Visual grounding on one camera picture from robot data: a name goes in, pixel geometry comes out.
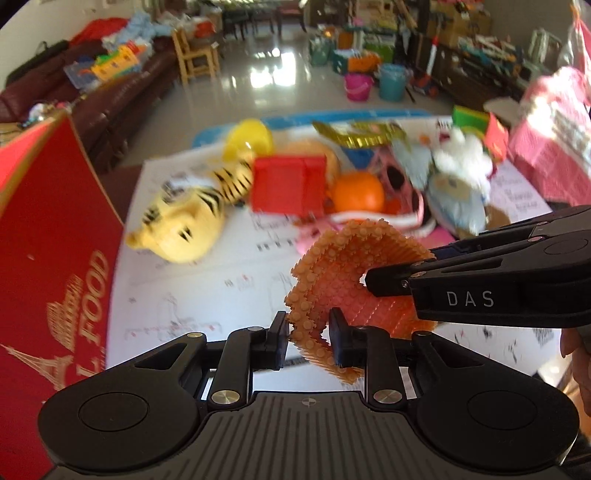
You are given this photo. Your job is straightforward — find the pink heart sunglasses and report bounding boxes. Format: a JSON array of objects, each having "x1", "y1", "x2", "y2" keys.
[{"x1": 325, "y1": 147, "x2": 436, "y2": 238}]

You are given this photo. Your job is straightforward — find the pink plastic bucket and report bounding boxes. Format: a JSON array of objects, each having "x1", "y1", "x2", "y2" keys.
[{"x1": 344, "y1": 73, "x2": 374, "y2": 102}]

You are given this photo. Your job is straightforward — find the yellow tiger plush toy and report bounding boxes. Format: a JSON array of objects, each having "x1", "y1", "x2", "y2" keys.
[{"x1": 125, "y1": 159, "x2": 253, "y2": 264}]

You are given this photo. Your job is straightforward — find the wooden chair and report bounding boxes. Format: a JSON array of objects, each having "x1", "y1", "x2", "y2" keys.
[{"x1": 171, "y1": 29, "x2": 221, "y2": 87}]

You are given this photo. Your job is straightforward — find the red cardboard food box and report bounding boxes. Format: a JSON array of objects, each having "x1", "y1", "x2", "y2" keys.
[{"x1": 1, "y1": 113, "x2": 123, "y2": 479}]

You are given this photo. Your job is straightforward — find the orange plastic ball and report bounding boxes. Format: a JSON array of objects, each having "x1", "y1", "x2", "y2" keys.
[{"x1": 328, "y1": 171, "x2": 386, "y2": 212}]

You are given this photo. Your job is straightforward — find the teal plastic bucket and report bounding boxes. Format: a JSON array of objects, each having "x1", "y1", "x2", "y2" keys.
[{"x1": 379, "y1": 64, "x2": 408, "y2": 102}]

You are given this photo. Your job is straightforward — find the yellow plastic bowl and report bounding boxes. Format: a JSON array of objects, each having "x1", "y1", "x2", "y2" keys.
[{"x1": 222, "y1": 118, "x2": 274, "y2": 162}]

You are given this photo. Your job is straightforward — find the colourful building block toy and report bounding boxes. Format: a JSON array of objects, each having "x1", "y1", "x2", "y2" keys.
[{"x1": 63, "y1": 41, "x2": 153, "y2": 91}]

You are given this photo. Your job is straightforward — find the dark red leather sofa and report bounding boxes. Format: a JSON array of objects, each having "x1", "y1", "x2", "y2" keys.
[{"x1": 1, "y1": 37, "x2": 179, "y2": 173}]

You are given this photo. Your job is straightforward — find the light blue round plush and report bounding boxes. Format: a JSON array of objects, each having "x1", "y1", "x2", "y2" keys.
[{"x1": 425, "y1": 173, "x2": 487, "y2": 236}]

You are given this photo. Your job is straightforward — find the white instruction paper sheet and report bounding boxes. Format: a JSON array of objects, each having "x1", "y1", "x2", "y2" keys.
[{"x1": 104, "y1": 115, "x2": 569, "y2": 377}]

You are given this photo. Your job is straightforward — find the black bag on sofa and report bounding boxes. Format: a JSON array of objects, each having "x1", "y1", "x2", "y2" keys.
[{"x1": 5, "y1": 40, "x2": 69, "y2": 86}]

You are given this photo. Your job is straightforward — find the white plush rabbit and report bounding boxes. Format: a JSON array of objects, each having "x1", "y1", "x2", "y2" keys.
[{"x1": 433, "y1": 127, "x2": 493, "y2": 196}]

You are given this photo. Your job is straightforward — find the red plastic block toy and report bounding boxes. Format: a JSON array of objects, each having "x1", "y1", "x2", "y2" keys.
[{"x1": 249, "y1": 155, "x2": 327, "y2": 217}]

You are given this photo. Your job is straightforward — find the orange spiky rubber mat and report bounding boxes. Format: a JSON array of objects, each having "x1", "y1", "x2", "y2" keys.
[{"x1": 284, "y1": 220, "x2": 437, "y2": 384}]

